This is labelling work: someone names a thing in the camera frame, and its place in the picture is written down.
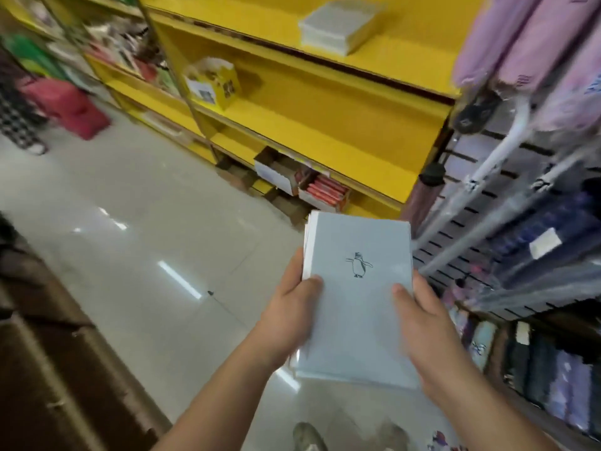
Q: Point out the maroon folded umbrella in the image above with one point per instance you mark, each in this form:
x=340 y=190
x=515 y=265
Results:
x=422 y=197

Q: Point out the person's right forearm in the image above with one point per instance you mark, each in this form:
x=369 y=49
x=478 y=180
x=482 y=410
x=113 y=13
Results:
x=483 y=413

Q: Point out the brown cardboard box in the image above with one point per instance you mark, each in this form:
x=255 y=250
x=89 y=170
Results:
x=237 y=176

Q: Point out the row of pink umbrellas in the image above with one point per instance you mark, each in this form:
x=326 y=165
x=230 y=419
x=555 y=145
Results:
x=530 y=56

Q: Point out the stack of pale blue notebooks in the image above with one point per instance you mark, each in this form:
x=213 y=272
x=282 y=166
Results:
x=357 y=300

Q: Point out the box of red packets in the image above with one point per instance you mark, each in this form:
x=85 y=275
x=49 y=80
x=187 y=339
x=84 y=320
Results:
x=324 y=192

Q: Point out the yellow shelving unit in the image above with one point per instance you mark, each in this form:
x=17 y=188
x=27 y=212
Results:
x=300 y=103

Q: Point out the black and white checkered bag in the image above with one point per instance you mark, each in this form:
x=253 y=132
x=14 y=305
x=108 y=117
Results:
x=19 y=119

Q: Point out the red bag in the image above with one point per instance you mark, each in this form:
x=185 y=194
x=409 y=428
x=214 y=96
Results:
x=65 y=105

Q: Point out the person's left forearm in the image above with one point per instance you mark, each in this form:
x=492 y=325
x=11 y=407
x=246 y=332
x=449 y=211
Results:
x=220 y=399

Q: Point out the yellow and white carton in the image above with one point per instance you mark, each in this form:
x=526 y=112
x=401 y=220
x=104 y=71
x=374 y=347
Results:
x=211 y=83

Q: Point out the person's left thumb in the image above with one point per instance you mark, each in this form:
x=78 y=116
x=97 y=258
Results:
x=310 y=295

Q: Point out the row of dark blue umbrellas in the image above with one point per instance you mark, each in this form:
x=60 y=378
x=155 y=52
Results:
x=544 y=234

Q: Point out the green bag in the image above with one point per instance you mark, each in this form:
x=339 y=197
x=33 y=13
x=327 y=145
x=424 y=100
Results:
x=35 y=56

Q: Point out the brown display counter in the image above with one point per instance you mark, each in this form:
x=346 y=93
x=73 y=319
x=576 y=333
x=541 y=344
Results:
x=61 y=352

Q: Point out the person's left hand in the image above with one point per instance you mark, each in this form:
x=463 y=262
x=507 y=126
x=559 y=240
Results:
x=286 y=319

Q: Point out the white cardboard display box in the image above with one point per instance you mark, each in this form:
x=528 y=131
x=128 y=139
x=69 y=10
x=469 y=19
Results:
x=278 y=171

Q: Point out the pile of assorted shelf goods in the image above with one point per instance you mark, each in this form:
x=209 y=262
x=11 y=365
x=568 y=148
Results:
x=117 y=46

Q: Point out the person's shoe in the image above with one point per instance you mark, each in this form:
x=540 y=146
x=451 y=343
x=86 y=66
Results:
x=309 y=437

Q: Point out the stack of white notebooks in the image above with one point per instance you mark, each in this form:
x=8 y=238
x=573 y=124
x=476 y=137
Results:
x=339 y=27

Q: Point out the slatted wall display panel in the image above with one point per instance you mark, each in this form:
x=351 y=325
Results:
x=479 y=220

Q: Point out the person's right hand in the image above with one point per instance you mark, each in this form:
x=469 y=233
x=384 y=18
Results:
x=429 y=338

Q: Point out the grey umbrella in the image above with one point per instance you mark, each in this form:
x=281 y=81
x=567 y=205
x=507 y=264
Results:
x=535 y=286

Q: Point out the person's right thumb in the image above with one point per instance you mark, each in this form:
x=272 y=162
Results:
x=401 y=307

